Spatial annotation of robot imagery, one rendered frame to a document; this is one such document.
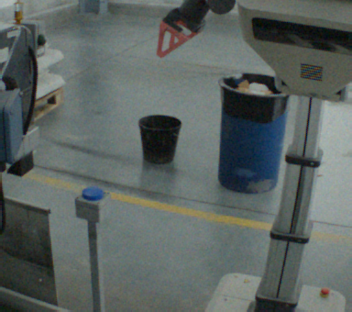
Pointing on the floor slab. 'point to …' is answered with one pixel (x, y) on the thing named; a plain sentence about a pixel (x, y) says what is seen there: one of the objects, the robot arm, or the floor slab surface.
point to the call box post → (96, 265)
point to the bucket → (159, 138)
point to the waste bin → (251, 133)
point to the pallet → (49, 102)
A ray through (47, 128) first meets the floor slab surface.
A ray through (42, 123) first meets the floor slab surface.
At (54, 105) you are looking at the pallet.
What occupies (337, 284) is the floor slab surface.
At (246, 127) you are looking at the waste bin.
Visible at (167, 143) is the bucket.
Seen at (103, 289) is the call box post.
